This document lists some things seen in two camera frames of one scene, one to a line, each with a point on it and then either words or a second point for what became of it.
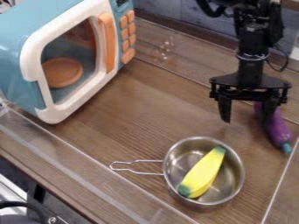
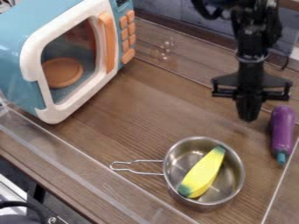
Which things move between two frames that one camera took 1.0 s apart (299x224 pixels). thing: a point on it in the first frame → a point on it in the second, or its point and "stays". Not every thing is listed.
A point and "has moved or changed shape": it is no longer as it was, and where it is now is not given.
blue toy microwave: (63, 48) stays
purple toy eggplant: (277, 128) has moved or changed shape
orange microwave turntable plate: (63, 72) stays
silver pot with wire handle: (204, 171) stays
